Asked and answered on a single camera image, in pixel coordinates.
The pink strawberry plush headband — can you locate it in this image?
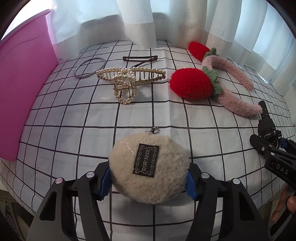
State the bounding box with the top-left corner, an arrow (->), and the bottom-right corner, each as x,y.
169,42 -> 262,116

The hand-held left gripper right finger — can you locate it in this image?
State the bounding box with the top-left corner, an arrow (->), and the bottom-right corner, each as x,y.
186,162 -> 270,241

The pink plastic bin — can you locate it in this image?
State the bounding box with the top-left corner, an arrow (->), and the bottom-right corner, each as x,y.
0,9 -> 58,161

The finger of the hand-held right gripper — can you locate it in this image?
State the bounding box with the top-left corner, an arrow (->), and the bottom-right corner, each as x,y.
281,137 -> 296,154
249,134 -> 289,164

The gold pearl hair claw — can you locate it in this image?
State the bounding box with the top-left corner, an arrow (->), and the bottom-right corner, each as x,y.
96,66 -> 167,104

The white curtain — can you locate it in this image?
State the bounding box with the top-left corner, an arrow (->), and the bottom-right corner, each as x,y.
45,0 -> 296,82

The beige fluffy round pouch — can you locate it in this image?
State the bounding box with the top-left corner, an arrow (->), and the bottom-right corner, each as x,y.
108,127 -> 191,205

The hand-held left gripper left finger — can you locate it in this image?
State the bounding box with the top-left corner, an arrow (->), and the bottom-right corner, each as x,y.
26,161 -> 112,241

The brown snap hair clip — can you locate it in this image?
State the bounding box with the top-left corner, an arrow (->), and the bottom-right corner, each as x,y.
122,55 -> 159,67

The white checked tablecloth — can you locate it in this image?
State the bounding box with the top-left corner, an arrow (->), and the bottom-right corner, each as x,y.
0,39 -> 296,241

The silver bangle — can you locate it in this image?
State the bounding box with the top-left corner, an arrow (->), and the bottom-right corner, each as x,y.
74,57 -> 106,79

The person's right hand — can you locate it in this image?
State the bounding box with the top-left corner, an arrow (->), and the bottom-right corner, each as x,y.
270,185 -> 296,222

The black sport wristwatch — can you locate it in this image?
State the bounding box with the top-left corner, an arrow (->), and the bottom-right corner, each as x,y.
256,100 -> 284,149

